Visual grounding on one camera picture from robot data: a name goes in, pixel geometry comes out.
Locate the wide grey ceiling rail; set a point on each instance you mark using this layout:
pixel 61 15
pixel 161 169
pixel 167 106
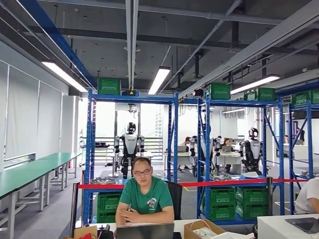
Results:
pixel 249 49

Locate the shallow cardboard box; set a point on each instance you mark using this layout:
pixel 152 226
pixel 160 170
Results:
pixel 192 231

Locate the pale workbench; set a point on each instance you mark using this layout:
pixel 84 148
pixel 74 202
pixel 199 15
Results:
pixel 181 226

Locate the round metal part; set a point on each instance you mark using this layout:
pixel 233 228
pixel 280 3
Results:
pixel 220 176
pixel 103 180

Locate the white wall column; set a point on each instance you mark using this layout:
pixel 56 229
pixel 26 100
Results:
pixel 68 123

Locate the blue metal shelf rack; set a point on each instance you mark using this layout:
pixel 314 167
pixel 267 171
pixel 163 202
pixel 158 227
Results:
pixel 88 148
pixel 206 148
pixel 308 142

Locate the grey sill rail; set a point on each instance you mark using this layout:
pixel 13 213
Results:
pixel 20 156

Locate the long white part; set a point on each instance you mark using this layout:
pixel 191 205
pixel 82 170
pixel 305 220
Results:
pixel 231 236

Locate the blue ceiling beam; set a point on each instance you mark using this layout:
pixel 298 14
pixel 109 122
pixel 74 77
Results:
pixel 57 36

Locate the white black humanoid robot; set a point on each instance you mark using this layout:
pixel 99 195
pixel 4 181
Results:
pixel 129 148
pixel 252 151
pixel 192 150

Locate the pale roller blind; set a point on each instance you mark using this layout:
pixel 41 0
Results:
pixel 22 112
pixel 3 115
pixel 49 120

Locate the grey laptop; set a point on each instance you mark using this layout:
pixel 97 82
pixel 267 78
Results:
pixel 144 231

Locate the grey window railing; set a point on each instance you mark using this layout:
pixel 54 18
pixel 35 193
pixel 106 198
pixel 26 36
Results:
pixel 154 148

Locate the ceiling light strip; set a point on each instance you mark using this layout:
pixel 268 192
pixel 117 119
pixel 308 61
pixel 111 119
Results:
pixel 254 83
pixel 63 76
pixel 159 80

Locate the black office chair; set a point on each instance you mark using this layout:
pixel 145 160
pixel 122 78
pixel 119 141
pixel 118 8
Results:
pixel 175 198

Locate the person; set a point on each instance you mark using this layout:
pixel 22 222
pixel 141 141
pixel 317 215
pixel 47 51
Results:
pixel 187 142
pixel 301 135
pixel 308 198
pixel 227 142
pixel 144 198

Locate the small green plastic crate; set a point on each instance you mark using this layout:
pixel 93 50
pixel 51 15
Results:
pixel 249 95

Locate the white table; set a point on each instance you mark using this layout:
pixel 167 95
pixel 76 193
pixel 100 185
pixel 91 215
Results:
pixel 274 227

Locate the double grey ceiling rail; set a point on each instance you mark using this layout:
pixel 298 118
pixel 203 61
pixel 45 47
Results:
pixel 131 43

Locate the black belt post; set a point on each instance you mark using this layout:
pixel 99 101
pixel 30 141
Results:
pixel 74 207
pixel 269 198

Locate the long red barrier belt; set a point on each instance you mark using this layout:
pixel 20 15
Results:
pixel 224 182

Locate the white desk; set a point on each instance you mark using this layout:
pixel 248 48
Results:
pixel 229 158
pixel 179 156

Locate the green topped workbench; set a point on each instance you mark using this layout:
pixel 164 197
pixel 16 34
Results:
pixel 20 176
pixel 62 157

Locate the black rack-top camera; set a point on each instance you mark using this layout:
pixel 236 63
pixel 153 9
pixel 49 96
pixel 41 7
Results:
pixel 198 93

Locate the open orange cardboard box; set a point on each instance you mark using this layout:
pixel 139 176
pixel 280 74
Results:
pixel 85 232

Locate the dark laptop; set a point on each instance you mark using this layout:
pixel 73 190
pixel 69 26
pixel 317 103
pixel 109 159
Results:
pixel 304 225

